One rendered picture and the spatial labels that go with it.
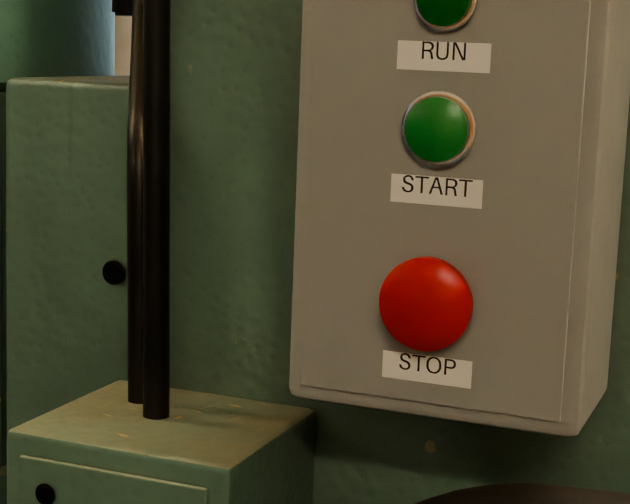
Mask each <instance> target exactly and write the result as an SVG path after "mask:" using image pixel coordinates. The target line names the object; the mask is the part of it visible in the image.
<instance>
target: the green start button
mask: <svg viewBox="0 0 630 504"><path fill-rule="evenodd" d="M476 133H477V124H476V120H475V116H474V114H473V111H472V109H471V108H470V106H469V105H468V104H467V103H466V102H465V101H464V100H463V99H462V98H461V97H459V96H458V95H456V94H454V93H451V92H447V91H431V92H427V93H424V94H422V95H420V96H418V97H417V98H416V99H415V100H413V101H412V102H411V104H410V105H409V106H408V108H407V109H406V111H405V113H404V116H403V119H402V124H401V135H402V139H403V143H404V145H405V147H406V149H407V151H408V152H409V154H410V155H411V156H412V157H413V158H414V159H415V160H417V161H418V162H420V163H421V164H423V165H426V166H428V167H434V168H443V167H447V166H451V165H454V164H456V163H458V162H459V161H461V160H462V159H464V158H465V157H466V155H467V154H468V153H469V152H470V150H471V149H472V147H473V145H474V142H475V139H476Z"/></svg>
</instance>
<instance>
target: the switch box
mask: <svg viewBox="0 0 630 504"><path fill-rule="evenodd" d="M398 40H407V41H435V42H462V43H490V44H491V61H490V73H472V72H450V71H428V70H405V69H397V50H398ZM431 91H447V92H451V93H454V94H456V95H458V96H459V97H461V98H462V99H463V100H464V101H465V102H466V103H467V104H468V105H469V106H470V108H471V109H472V111H473V114H474V116H475V120H476V124H477V133H476V139H475V142H474V145H473V147H472V149H471V150H470V152H469V153H468V154H467V155H466V157H465V158H464V159H462V160H461V161H459V162H458V163H456V164H454V165H451V166H447V167H443V168H434V167H428V166H426V165H423V164H421V163H420V162H418V161H417V160H415V159H414V158H413V157H412V156H411V155H410V154H409V152H408V151H407V149H406V147H405V145H404V143H403V139H402V135H401V124H402V119H403V116H404V113H405V111H406V109H407V108H408V106H409V105H410V104H411V102H412V101H413V100H415V99H416V98H417V97H418V96H420V95H422V94H424V93H427V92H431ZM629 101H630V0H478V4H477V8H476V11H475V13H474V15H473V17H472V18H471V19H470V21H469V22H468V23H467V24H466V25H464V26H463V27H461V28H460V29H458V30H455V31H451V32H440V31H435V30H433V29H430V28H429V27H427V26H426V25H425V24H423V23H422V22H421V20H420V19H419V17H418V16H417V14H416V11H415V8H414V0H303V13H302V41H301V69H300V97H299V125H298V154H297V182H296V210H295V238H294V266H293V294H292V322H291V351H290V379H289V388H290V392H291V394H292V395H294V396H296V397H299V398H304V399H311V400H317V401H324V402H331V403H338V404H345V405H351V406H358V407H365V408H372V409H379V410H386V411H392V412H399V413H406V414H413V415H420V416H426V417H433V418H440V419H447V420H454V421H460V422H467V423H474V424H481V425H488V426H494V427H501V428H508V429H515V430H522V431H528V432H535V433H542V434H549V435H556V436H562V437H572V436H576V435H578V434H579V432H580V430H581V429H582V427H583V426H584V424H585V423H586V421H587V420H588V418H589V416H590V415H591V413H592V412H593V410H594V409H595V407H596V405H597V404H598V402H599V401H600V399H601V398H602V396H603V394H604V393H605V391H606V389H607V382H608V369H609V357H610V344H611V331H612V318H613V305H614V293H615V280H616V267H617V254H618V241H619V229H620V216H621V203H622V190H623V177H624V165H625V152H626V139H627V126H628V113H629ZM392 173H393V174H406V175H420V176H433V177H446V178H459V179H472V180H483V194H482V209H475V208H464V207H452V206H440V205H428V204H416V203H404V202H392V201H390V196H391V175H392ZM421 256H430V257H436V258H439V259H442V260H444V261H446V262H448V263H450V264H451V265H453V266H454V267H455V268H457V269H458V270H459V271H460V272H461V274H462V275H463V276H464V278H465V279H466V281H467V283H468V285H469V287H470V290H471V293H472V298H473V313H472V317H471V321H470V323H469V325H468V327H467V329H466V331H465V332H464V333H463V335H462V336H461V337H460V338H459V339H458V340H456V341H455V342H454V343H452V344H451V345H449V346H447V347H445V348H443V349H440V350H436V351H429V352H428V351H418V350H414V349H411V348H409V347H406V346H405V345H403V344H401V343H400V342H399V341H397V340H396V339H395V338H394V337H393V336H392V335H391V334H390V333H389V331H388V330H387V328H386V327H385V325H384V323H383V320H382V318H381V315H380V309H379V295H380V290H381V287H382V284H383V282H384V280H385V278H386V277H387V275H388V274H389V273H390V272H391V271H392V270H393V269H394V268H395V267H396V266H398V265H399V264H401V263H403V262H405V261H407V260H409V259H412V258H415V257H421ZM383 350H387V351H395V352H403V353H410V354H418V355H426V356H434V357H441V358H449V359H457V360H465V361H472V378H471V389H468V388H461V387H454V386H446V385H439V384H432V383H424V382H417V381H410V380H402V379H395V378H388V377H382V363H383Z"/></svg>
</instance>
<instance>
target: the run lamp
mask: <svg viewBox="0 0 630 504"><path fill-rule="evenodd" d="M477 4H478V0H414V8H415V11H416V14H417V16H418V17H419V19H420V20H421V22H422V23H423V24H425V25H426V26H427V27H429V28H430V29H433V30H435V31H440V32H451V31H455V30H458V29H460V28H461V27H463V26H464V25H466V24H467V23H468V22H469V21H470V19H471V18H472V17H473V15H474V13H475V11H476V8H477Z"/></svg>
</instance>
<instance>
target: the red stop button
mask: <svg viewBox="0 0 630 504"><path fill-rule="evenodd" d="M379 309H380V315H381V318H382V320H383V323H384V325H385V327H386V328H387V330H388V331H389V333H390V334H391V335H392V336H393V337H394V338H395V339H396V340H397V341H399V342H400V343H401V344H403V345H405V346H406V347H409V348H411V349H414V350H418V351H428V352H429V351H436V350H440V349H443V348H445V347H447V346H449V345H451V344H452V343H454V342H455V341H456V340H458V339H459V338H460V337H461V336H462V335H463V333H464V332H465V331H466V329H467V327H468V325H469V323H470V321H471V317H472V313H473V298H472V293H471V290H470V287H469V285H468V283H467V281H466V279H465V278H464V276H463V275H462V274H461V272H460V271H459V270H458V269H457V268H455V267H454V266H453V265H451V264H450V263H448V262H446V261H444V260H442V259H439V258H436V257H430V256H421V257H415V258H412V259H409V260H407V261H405V262H403V263H401V264H399V265H398V266H396V267H395V268H394V269H393V270H392V271H391V272H390V273H389V274H388V275H387V277H386V278H385V280H384V282H383V284H382V287H381V290H380V295H379Z"/></svg>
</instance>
